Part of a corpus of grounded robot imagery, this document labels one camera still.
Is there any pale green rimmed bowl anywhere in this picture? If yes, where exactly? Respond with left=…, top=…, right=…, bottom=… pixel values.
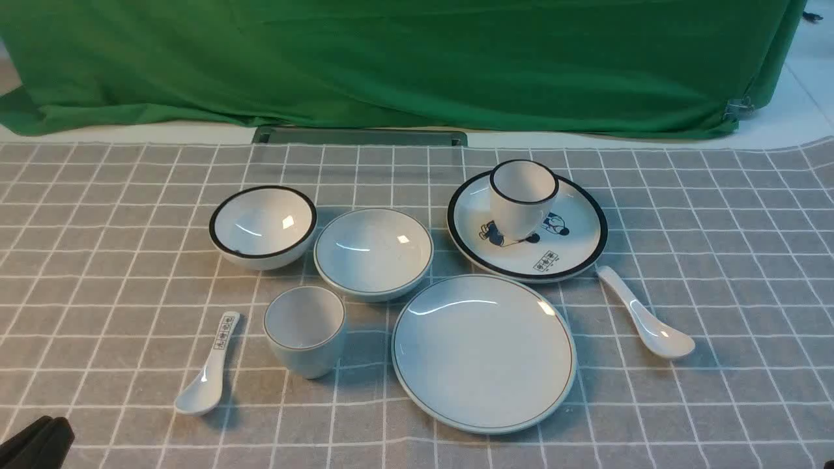
left=313, top=208, right=435, bottom=303

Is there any metal backdrop clip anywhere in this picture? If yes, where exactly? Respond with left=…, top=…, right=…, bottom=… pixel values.
left=723, top=96, right=757, bottom=121

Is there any black rimmed white bowl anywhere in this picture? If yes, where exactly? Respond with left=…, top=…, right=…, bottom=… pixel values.
left=208, top=185, right=318, bottom=271

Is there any green backdrop cloth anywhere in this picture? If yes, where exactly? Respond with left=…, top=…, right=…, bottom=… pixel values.
left=2, top=1, right=805, bottom=139

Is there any white spoon with print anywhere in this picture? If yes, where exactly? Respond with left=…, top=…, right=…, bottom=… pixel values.
left=175, top=311, right=241, bottom=416

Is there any plain white spoon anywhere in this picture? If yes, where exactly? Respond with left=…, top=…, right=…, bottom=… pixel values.
left=596, top=265, right=696, bottom=360

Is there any black rimmed white cup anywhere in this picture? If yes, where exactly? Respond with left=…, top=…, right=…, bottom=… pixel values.
left=489, top=160, right=560, bottom=242

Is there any black rimmed decorated plate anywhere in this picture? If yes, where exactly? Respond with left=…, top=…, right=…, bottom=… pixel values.
left=446, top=171, right=609, bottom=284

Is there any pale green rimmed plate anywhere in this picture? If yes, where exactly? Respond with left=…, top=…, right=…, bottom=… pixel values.
left=390, top=274, right=578, bottom=434

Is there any pale green rimmed cup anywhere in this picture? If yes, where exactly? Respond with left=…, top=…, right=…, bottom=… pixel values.
left=263, top=285, right=347, bottom=380

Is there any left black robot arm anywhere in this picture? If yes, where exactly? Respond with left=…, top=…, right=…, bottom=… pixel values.
left=1, top=416, right=75, bottom=468

